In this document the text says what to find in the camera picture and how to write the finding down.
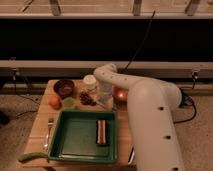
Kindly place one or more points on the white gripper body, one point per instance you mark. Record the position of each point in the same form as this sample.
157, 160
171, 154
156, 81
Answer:
105, 90

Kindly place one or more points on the light blue towel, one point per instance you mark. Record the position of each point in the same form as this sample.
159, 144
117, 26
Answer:
106, 104

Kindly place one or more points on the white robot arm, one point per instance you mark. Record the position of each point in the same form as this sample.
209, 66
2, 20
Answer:
149, 105

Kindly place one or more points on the orange bowl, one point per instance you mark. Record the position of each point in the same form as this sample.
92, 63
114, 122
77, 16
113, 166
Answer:
120, 94

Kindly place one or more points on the purple bowl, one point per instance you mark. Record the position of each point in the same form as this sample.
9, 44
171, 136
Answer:
64, 88

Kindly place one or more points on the white lidded jar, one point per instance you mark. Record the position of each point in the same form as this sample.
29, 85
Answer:
90, 83

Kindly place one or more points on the bunch of dark grapes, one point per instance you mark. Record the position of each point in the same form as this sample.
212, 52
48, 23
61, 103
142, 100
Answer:
86, 99

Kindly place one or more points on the green lime cup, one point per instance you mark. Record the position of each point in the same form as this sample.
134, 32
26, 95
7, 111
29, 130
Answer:
68, 102

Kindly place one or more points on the orange fruit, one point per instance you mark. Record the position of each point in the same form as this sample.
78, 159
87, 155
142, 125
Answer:
55, 102

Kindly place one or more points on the green plastic tray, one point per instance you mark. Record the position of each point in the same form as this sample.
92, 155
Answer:
75, 137

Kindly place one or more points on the silver fork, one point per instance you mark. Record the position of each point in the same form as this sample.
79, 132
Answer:
47, 136

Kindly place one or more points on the black power adapter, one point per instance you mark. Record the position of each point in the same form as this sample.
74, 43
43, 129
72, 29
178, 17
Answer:
184, 99

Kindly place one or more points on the green chili pepper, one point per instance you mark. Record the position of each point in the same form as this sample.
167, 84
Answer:
31, 156

